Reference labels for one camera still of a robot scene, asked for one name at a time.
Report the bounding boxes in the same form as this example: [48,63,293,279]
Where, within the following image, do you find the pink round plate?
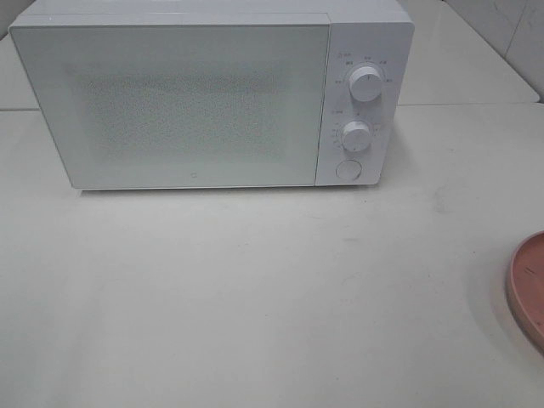
[506,231,543,354]

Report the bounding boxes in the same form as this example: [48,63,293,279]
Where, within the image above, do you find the white microwave oven body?
[8,1,415,186]

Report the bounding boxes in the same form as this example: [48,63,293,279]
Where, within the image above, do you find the upper white power knob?
[348,65,383,102]

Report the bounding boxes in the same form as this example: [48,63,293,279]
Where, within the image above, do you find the round white door button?
[336,160,362,182]

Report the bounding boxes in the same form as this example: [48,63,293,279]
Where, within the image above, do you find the white timer knob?
[341,122,372,152]

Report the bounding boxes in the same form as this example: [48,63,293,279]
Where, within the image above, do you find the white microwave door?
[10,13,330,190]

